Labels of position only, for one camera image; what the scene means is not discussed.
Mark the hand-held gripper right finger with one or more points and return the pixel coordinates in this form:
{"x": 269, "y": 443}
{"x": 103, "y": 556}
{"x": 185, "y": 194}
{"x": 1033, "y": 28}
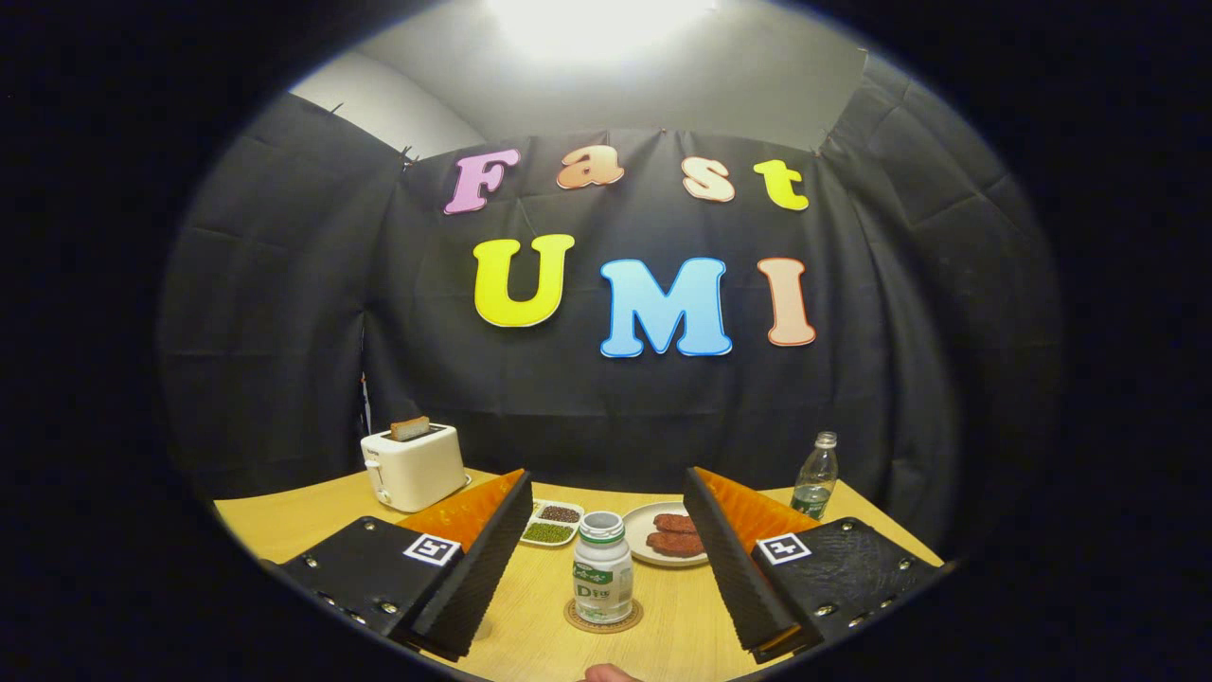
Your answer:
{"x": 734, "y": 578}

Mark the cream toaster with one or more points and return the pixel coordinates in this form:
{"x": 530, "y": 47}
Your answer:
{"x": 417, "y": 469}

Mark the wooden table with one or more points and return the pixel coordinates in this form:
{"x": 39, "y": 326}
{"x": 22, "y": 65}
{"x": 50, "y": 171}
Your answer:
{"x": 530, "y": 616}

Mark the round cork coaster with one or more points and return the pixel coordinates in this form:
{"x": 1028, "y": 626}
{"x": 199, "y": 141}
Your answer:
{"x": 572, "y": 617}

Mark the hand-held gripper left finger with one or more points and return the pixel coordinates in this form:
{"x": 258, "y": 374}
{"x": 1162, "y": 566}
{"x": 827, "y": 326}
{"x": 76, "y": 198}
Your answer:
{"x": 483, "y": 578}

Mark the white round plate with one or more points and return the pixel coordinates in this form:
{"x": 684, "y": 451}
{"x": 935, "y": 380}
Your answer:
{"x": 639, "y": 524}

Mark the clear plastic water bottle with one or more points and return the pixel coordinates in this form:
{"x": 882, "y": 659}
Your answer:
{"x": 816, "y": 474}

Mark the white divided bean dish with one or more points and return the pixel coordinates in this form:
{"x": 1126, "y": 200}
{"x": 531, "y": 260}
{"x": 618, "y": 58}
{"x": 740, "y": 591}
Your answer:
{"x": 549, "y": 526}

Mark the red sausage patty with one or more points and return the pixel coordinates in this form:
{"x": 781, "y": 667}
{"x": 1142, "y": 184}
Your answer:
{"x": 674, "y": 544}
{"x": 675, "y": 523}

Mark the black backdrop cloth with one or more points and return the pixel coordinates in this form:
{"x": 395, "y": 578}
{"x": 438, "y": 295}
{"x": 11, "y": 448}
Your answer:
{"x": 284, "y": 284}

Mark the toast slice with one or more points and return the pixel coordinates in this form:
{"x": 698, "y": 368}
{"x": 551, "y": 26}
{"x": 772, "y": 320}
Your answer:
{"x": 410, "y": 429}

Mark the white juice bottle green label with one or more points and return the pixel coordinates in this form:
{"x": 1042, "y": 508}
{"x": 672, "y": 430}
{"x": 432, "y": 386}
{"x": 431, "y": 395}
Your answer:
{"x": 603, "y": 578}

